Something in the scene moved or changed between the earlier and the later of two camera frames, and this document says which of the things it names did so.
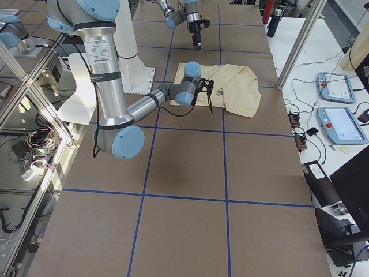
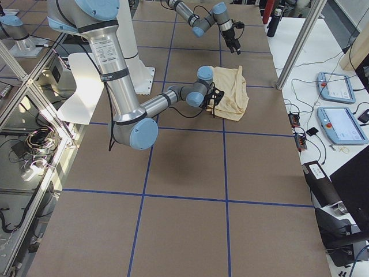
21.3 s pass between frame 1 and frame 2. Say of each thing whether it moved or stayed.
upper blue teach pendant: stayed
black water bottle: stayed
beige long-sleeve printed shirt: moved
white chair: stayed
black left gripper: moved
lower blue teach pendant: stayed
